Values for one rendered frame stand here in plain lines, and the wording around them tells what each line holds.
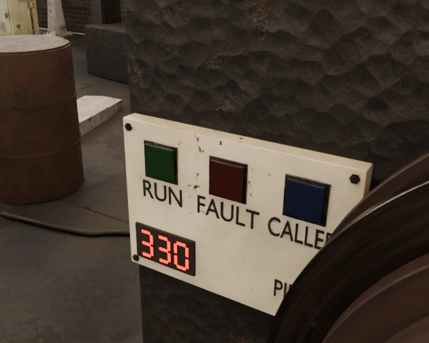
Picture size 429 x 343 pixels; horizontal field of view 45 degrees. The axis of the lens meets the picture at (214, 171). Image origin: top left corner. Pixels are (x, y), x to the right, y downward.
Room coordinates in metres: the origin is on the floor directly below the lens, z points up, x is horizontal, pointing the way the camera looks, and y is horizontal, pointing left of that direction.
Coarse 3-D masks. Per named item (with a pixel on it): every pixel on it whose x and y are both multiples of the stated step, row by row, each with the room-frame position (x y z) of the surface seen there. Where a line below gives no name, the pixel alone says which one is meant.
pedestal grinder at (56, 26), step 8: (48, 0) 8.54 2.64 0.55; (56, 0) 8.52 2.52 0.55; (48, 8) 8.53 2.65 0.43; (56, 8) 8.50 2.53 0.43; (48, 16) 8.53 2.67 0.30; (56, 16) 8.48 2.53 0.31; (48, 24) 8.53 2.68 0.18; (56, 24) 8.46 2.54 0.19; (64, 24) 8.60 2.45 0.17; (48, 32) 8.52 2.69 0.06; (56, 32) 8.44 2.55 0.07; (64, 32) 8.56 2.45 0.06
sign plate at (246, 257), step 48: (192, 144) 0.48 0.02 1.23; (240, 144) 0.45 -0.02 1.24; (144, 192) 0.51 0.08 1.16; (192, 192) 0.48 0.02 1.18; (336, 192) 0.40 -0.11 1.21; (144, 240) 0.51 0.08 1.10; (192, 240) 0.48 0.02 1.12; (240, 240) 0.45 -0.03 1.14; (288, 240) 0.42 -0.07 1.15; (240, 288) 0.45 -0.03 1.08; (288, 288) 0.42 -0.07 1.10
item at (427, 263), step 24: (408, 264) 0.24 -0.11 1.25; (384, 288) 0.23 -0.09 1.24; (408, 288) 0.23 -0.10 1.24; (360, 312) 0.24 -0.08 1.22; (384, 312) 0.23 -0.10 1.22; (408, 312) 0.23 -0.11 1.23; (336, 336) 0.24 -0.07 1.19; (360, 336) 0.24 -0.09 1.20; (384, 336) 0.23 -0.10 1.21; (408, 336) 0.22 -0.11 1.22
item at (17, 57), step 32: (0, 64) 2.67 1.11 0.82; (32, 64) 2.72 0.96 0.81; (64, 64) 2.87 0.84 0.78; (0, 96) 2.67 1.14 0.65; (32, 96) 2.71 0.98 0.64; (64, 96) 2.85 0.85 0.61; (0, 128) 2.68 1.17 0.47; (32, 128) 2.70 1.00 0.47; (64, 128) 2.82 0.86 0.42; (0, 160) 2.69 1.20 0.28; (32, 160) 2.69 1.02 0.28; (64, 160) 2.80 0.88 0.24; (0, 192) 2.70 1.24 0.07; (32, 192) 2.68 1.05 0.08; (64, 192) 2.78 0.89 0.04
